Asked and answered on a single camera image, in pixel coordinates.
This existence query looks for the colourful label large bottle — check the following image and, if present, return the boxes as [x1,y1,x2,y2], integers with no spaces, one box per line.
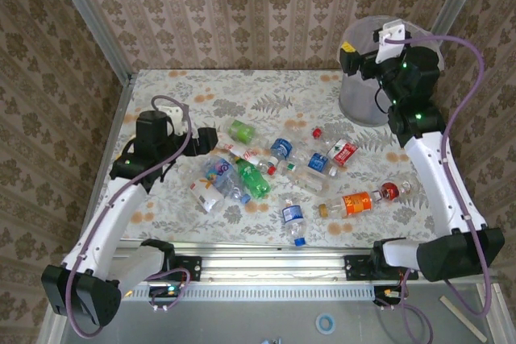
[201,155,252,205]

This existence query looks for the light green label bottle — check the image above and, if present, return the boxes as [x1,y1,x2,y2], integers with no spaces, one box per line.
[228,119,258,144]

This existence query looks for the white red-lettered label bottle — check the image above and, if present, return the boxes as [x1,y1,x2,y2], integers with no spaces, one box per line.
[216,139,278,176]

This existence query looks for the white orange label bottle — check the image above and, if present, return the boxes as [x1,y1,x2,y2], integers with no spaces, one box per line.
[188,177,226,215]

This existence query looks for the green plastic bottle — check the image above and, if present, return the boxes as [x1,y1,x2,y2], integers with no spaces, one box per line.
[235,157,272,201]

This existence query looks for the blue label clear bottle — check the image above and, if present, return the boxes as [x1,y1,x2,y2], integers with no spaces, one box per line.
[268,137,310,166]

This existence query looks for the red white green label bottle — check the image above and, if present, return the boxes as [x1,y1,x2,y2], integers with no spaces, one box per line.
[325,138,360,168]

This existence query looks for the blue white label bottle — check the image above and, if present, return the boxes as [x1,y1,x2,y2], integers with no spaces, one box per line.
[306,152,340,179]

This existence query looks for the clear bottle green cap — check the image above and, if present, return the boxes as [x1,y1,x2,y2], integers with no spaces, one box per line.
[277,160,330,194]

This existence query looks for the small blue cap bottle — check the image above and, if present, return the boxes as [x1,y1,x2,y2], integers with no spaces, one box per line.
[281,197,309,247]

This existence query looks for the red label round bottle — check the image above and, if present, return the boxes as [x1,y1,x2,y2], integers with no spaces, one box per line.
[378,181,414,203]

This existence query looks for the clear pink bin liner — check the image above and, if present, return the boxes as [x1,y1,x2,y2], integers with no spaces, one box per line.
[336,15,444,79]

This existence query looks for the grey plastic bin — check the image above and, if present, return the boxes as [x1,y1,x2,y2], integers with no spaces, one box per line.
[336,15,444,127]

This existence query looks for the floral table cover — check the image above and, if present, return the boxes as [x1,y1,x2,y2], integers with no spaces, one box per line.
[85,68,456,251]

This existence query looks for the small black connector board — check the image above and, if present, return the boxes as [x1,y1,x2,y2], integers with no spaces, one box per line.
[372,286,404,307]
[148,285,181,300]

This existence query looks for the grey metal shelf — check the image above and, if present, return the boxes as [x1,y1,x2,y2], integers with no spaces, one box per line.
[38,283,507,344]

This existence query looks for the blue tape roll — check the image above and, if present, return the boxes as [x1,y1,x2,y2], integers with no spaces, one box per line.
[314,313,335,335]

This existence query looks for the flat wooden stick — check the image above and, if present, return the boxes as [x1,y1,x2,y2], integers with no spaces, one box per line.
[439,295,489,342]

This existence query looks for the aluminium table side rail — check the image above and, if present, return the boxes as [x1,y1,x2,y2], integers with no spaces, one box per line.
[89,73,136,216]

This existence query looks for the thin black cable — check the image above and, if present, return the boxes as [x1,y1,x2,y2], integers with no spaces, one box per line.
[374,85,392,115]

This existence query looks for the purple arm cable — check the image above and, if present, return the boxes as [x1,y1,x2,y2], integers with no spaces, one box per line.
[385,35,493,344]
[65,95,193,339]

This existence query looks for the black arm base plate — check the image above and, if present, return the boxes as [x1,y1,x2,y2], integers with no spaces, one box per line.
[172,255,202,283]
[344,255,419,283]

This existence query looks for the aluminium front rail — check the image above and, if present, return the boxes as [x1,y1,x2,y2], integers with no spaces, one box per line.
[56,238,501,285]

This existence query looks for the grey slotted cable duct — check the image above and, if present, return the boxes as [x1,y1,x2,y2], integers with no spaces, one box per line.
[119,284,378,303]

